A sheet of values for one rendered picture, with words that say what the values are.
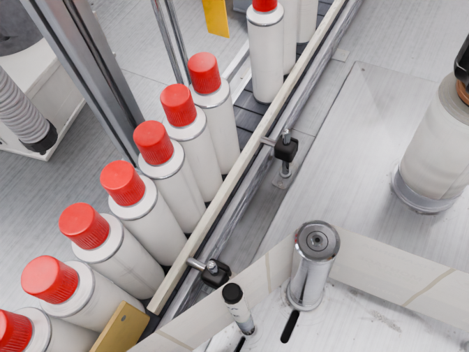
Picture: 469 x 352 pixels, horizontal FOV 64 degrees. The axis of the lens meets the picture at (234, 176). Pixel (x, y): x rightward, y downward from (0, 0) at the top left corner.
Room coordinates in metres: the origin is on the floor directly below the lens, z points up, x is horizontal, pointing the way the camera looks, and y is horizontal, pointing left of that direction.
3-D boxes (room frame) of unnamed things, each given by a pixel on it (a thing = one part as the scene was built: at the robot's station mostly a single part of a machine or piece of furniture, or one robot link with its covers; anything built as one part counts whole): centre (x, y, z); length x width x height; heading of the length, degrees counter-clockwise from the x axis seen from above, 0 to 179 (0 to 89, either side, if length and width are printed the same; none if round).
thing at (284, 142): (0.31, -0.08, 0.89); 0.03 x 0.03 x 0.12; 52
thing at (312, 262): (0.10, -0.06, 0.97); 0.05 x 0.05 x 0.19
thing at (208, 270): (0.15, 0.06, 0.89); 0.06 x 0.03 x 0.12; 52
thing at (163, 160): (0.24, 0.07, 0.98); 0.05 x 0.05 x 0.20
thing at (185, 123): (0.28, 0.04, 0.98); 0.05 x 0.05 x 0.20
